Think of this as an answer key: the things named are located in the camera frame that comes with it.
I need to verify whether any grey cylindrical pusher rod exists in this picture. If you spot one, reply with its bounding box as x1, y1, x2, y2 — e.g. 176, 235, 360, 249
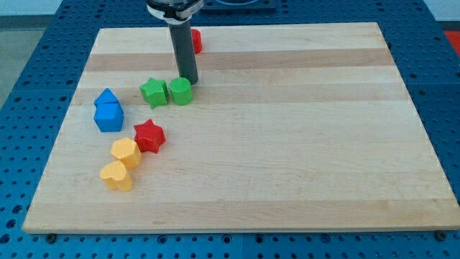
168, 21, 198, 85

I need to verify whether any wooden board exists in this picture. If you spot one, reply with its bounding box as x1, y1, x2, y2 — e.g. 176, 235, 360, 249
23, 22, 459, 234

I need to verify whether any green star block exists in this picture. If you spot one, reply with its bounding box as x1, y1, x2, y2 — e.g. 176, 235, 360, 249
139, 78, 169, 109

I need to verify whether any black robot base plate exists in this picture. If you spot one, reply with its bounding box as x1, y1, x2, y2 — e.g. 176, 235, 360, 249
201, 0, 277, 12

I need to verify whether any blue pentagon block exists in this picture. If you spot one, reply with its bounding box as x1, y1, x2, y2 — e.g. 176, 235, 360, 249
93, 103, 124, 132

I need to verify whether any green cylinder block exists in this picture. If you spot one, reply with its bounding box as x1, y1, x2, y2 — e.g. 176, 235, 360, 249
170, 77, 193, 106

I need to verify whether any red cylinder block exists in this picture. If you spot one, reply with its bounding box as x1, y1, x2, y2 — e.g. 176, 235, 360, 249
191, 29, 203, 54

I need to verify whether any yellow heart block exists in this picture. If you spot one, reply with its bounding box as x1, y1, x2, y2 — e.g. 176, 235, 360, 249
99, 160, 133, 191

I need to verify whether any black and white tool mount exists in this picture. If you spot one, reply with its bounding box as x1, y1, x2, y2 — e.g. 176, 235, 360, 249
145, 0, 205, 24

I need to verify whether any blue triangle block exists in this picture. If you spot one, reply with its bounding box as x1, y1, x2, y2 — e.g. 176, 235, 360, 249
93, 88, 119, 108

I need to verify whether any yellow hexagon block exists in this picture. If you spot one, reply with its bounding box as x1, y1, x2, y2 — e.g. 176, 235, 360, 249
111, 137, 142, 169

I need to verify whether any red star block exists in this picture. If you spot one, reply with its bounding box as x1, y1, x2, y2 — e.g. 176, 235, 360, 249
134, 119, 166, 154

